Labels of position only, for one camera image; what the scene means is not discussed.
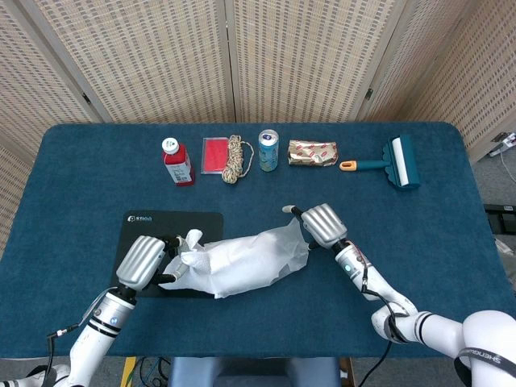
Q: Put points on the gold foil snack package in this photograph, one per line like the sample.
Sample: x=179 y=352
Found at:
x=310 y=153

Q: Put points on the woven folding screen panel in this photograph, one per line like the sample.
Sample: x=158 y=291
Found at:
x=302 y=60
x=32 y=80
x=451 y=72
x=153 y=60

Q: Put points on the red juice bottle white cap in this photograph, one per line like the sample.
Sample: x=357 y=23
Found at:
x=179 y=165

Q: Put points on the yellow floor strip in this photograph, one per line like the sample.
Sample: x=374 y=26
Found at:
x=129 y=373

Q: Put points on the red card in clear sleeve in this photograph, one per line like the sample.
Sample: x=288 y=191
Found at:
x=213 y=157

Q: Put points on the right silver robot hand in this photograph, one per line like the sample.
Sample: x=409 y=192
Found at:
x=324 y=225

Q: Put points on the blue felt table cover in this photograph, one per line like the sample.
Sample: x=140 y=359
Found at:
x=80 y=181

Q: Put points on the white towel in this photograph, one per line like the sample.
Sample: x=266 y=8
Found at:
x=193 y=266

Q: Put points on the black box on floor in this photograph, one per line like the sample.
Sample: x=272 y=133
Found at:
x=502 y=217

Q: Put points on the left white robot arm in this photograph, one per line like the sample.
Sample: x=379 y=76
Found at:
x=101 y=318

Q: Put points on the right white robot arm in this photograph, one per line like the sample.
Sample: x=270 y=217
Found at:
x=427 y=326

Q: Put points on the white power strip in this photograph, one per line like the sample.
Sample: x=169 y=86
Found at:
x=506 y=139

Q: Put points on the clear plastic zip bag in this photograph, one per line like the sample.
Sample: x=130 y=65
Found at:
x=296 y=246

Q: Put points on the black mouse pad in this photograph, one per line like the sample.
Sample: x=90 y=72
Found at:
x=173 y=223

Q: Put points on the teal lint roller orange tip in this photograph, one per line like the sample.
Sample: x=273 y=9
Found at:
x=399 y=161

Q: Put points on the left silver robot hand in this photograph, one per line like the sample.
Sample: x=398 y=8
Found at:
x=139 y=262

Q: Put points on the black screen hinge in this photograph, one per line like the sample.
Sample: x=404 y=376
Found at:
x=369 y=94
x=86 y=98

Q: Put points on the blue grey robot torso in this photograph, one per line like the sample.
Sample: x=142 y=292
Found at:
x=254 y=373

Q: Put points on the light blue drink can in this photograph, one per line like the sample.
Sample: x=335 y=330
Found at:
x=268 y=155

